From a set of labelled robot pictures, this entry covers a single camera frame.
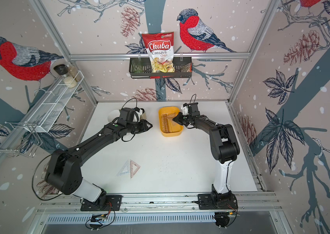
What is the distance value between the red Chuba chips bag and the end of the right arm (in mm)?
267

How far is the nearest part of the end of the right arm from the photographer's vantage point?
2.58 feet

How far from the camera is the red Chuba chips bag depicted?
2.66 ft
